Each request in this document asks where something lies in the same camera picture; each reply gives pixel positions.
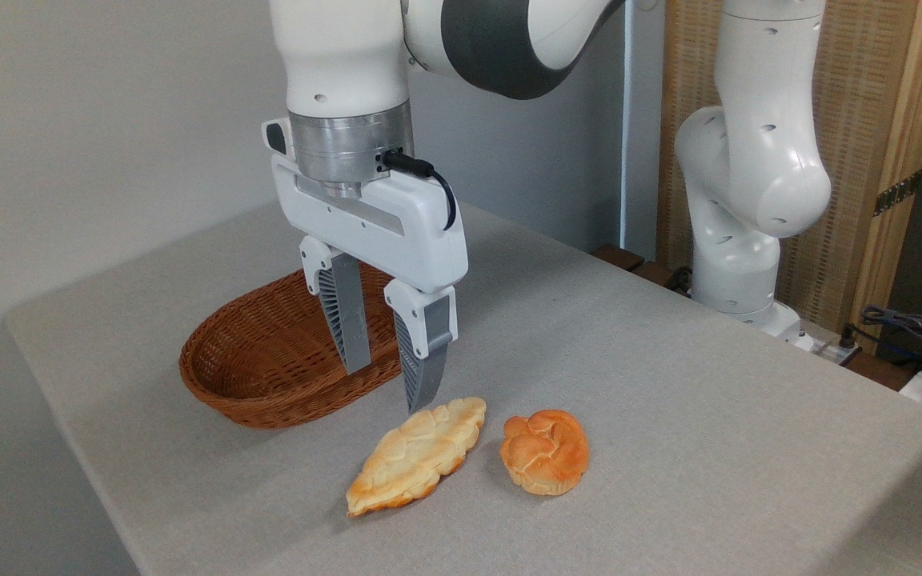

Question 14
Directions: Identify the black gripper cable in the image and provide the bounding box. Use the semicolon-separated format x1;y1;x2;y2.
379;150;459;231

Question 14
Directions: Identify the wooden woven folding screen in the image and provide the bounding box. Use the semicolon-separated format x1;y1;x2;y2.
657;0;922;353

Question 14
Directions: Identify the round knotted bread bun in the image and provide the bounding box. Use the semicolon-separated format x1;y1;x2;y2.
499;409;591;497

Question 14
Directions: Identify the grey fabric table cover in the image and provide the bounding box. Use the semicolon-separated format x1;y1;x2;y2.
3;192;922;576

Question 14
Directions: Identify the long leaf-shaped bread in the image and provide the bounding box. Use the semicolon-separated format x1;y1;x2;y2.
346;397;487;518

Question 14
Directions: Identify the white wrist-mounted camera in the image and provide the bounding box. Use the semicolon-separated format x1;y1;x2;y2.
262;118;292;158

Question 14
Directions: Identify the brown wicker basket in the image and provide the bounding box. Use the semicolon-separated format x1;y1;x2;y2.
179;262;407;430

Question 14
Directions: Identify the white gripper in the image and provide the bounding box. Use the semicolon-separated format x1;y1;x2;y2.
271;152;469;414

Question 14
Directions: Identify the bundle of dark cables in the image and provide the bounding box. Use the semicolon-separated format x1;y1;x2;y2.
860;304;922;378

